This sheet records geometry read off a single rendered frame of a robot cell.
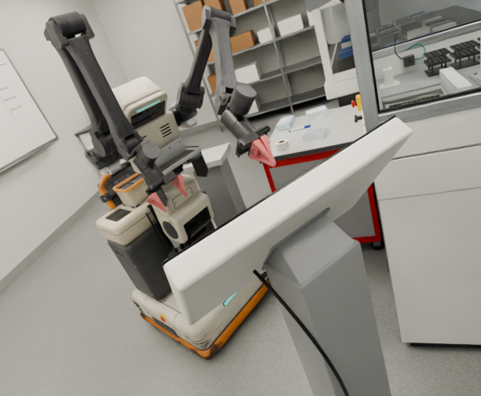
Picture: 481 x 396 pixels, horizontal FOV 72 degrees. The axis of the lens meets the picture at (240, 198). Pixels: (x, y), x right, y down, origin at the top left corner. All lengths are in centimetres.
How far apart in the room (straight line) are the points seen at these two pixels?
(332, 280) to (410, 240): 69
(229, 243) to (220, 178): 175
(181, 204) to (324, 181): 109
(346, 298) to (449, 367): 106
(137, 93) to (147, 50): 490
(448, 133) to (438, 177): 14
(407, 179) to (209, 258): 82
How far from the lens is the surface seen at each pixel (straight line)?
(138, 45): 637
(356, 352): 84
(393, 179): 117
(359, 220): 206
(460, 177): 120
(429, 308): 156
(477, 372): 174
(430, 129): 112
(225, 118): 93
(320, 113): 226
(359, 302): 76
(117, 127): 116
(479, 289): 150
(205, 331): 178
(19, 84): 474
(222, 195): 229
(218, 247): 49
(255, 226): 51
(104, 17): 659
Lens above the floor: 145
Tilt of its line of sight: 26 degrees down
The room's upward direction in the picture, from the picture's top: 21 degrees counter-clockwise
